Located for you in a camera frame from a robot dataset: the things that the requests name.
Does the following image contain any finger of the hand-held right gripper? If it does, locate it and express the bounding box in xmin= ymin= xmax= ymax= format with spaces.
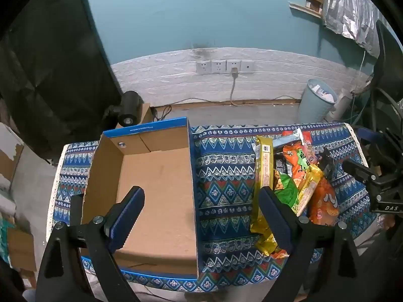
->
xmin=342 ymin=160 xmax=378 ymax=184
xmin=319 ymin=146 xmax=340 ymax=180

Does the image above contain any yellow snack packet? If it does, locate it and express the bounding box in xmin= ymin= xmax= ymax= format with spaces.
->
xmin=294 ymin=164 xmax=325 ymax=217

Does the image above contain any black stand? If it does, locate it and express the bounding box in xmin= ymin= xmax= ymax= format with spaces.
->
xmin=362 ymin=19 xmax=403 ymax=170

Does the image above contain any blue patterned tablecloth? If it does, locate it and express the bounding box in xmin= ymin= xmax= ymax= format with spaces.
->
xmin=47 ymin=122 xmax=378 ymax=293

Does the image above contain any white pipe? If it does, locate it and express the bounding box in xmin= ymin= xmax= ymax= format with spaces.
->
xmin=327 ymin=96 xmax=352 ymax=122

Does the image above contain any cardboard box with blue rim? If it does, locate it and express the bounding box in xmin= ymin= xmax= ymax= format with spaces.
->
xmin=80 ymin=117 xmax=202 ymax=280

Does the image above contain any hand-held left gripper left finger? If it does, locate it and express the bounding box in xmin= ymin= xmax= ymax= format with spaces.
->
xmin=36 ymin=186 xmax=145 ymax=302

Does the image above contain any orange snack bag green label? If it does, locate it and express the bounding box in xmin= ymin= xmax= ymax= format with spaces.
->
xmin=282 ymin=143 xmax=311 ymax=192

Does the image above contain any black softbox cloth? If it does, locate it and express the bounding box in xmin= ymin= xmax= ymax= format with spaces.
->
xmin=0 ymin=0 xmax=124 ymax=164

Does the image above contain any light blue waste bin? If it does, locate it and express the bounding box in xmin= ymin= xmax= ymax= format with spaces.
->
xmin=297 ymin=79 xmax=337 ymax=123

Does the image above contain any red yellow striped snack bag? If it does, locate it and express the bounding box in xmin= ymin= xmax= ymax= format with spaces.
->
xmin=272 ymin=128 xmax=318 ymax=166

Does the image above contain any white plug with cable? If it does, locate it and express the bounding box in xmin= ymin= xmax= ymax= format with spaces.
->
xmin=229 ymin=67 xmax=303 ymax=107

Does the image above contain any silver foil sheet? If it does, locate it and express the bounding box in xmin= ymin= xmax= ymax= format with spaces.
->
xmin=322 ymin=0 xmax=382 ymax=58

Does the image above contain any long gold snack packet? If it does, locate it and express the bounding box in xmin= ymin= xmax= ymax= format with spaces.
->
xmin=250 ymin=135 xmax=274 ymax=233

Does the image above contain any crumpled gold wrapper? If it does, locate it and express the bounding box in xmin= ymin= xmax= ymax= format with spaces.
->
xmin=254 ymin=226 xmax=279 ymax=257

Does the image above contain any orange cartoon snack bag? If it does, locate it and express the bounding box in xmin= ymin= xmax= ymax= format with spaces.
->
xmin=307 ymin=176 xmax=341 ymax=226

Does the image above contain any torn cardboard sheet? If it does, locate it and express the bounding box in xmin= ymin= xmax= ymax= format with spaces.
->
xmin=0 ymin=122 xmax=25 ymax=193

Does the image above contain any black floor cable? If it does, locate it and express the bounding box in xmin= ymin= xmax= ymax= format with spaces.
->
xmin=151 ymin=104 xmax=173 ymax=122

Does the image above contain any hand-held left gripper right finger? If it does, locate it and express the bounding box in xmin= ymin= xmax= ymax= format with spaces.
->
xmin=257 ymin=186 xmax=370 ymax=302

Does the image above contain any black snack packet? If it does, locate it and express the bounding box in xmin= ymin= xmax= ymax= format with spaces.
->
xmin=273 ymin=153 xmax=293 ymax=177

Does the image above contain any black cylindrical lamp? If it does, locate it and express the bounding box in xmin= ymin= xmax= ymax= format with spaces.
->
xmin=104 ymin=91 xmax=144 ymax=127

